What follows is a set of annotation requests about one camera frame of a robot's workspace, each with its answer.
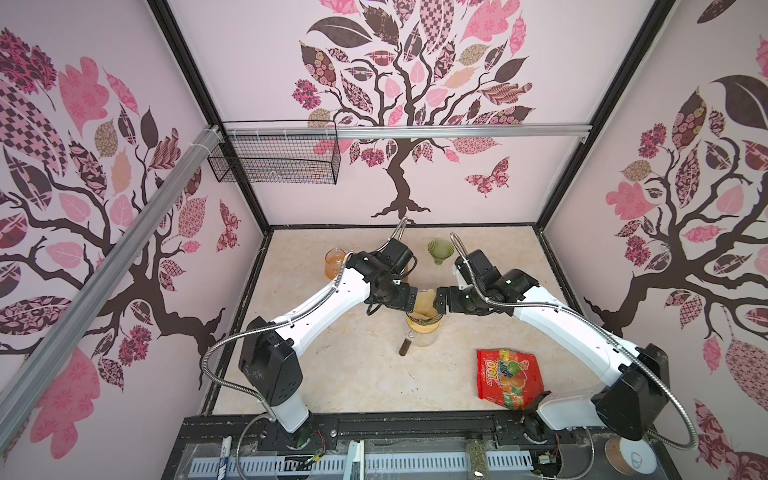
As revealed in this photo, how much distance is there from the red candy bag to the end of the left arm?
0.92 feet

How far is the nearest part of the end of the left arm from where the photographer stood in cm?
56

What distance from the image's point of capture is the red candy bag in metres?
0.77
